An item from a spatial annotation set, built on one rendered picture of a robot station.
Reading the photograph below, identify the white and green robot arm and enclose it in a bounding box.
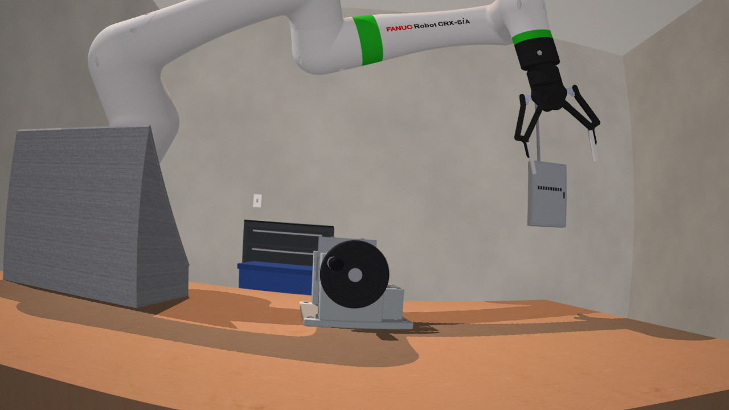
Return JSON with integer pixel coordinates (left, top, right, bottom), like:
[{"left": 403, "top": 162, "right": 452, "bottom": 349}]
[{"left": 88, "top": 0, "right": 560, "bottom": 164}]

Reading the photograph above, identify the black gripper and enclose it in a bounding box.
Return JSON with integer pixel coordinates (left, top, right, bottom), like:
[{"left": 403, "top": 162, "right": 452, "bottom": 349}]
[{"left": 514, "top": 65, "right": 600, "bottom": 174}]

